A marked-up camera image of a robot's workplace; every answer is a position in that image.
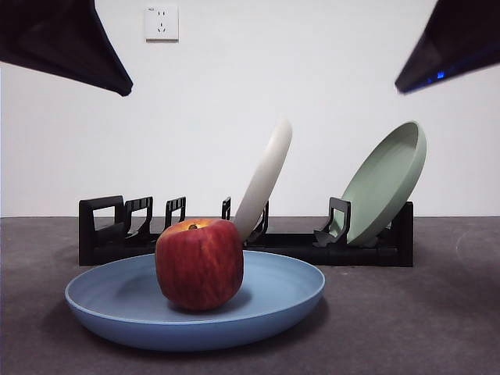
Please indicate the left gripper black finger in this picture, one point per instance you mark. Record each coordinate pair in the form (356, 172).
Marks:
(58, 39)

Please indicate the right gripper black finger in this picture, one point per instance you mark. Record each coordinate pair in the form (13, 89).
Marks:
(461, 43)

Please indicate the red apple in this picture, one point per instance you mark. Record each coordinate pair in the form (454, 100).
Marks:
(199, 265)

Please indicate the blue plate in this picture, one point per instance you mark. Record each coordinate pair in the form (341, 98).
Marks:
(281, 289)

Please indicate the green plate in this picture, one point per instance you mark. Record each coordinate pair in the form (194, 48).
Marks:
(383, 183)

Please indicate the black plate rack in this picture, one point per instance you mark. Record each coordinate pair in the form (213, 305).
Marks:
(359, 256)

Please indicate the white plate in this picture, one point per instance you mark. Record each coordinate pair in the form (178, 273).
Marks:
(265, 176)

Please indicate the white wall socket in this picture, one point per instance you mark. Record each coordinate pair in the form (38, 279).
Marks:
(162, 23)

